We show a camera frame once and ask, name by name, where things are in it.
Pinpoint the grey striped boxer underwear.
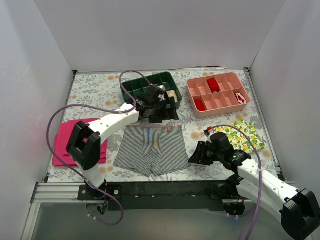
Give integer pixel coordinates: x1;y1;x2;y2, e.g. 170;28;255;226
114;125;191;177

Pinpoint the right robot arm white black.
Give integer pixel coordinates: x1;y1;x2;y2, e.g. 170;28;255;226
188;130;320;240

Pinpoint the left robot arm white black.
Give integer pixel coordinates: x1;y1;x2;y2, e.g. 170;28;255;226
66;84;178;200

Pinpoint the beige rolled sock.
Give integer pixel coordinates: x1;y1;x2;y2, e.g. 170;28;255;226
166;90;178;103

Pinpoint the lemon print folded cloth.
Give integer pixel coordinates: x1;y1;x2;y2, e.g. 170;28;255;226
213;119;265;154

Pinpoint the green divided organizer tray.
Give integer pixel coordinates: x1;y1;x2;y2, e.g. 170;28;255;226
122;71;183;110

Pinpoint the red rolled cloth lower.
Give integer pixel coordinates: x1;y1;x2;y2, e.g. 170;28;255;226
194;99;206;112

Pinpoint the pink divided organizer tray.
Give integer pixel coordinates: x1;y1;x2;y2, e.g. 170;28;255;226
186;72;251;119

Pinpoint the red rolled cloth upper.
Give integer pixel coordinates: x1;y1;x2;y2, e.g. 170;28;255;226
207;77;220;93

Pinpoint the red white rolled cloth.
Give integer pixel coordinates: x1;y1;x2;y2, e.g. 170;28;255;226
234;92;247;105

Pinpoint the pink folded cloth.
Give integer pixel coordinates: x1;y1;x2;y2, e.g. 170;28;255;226
52;118;108;167

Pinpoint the black metal base rail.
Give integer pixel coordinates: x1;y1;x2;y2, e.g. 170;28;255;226
77;178;251;213

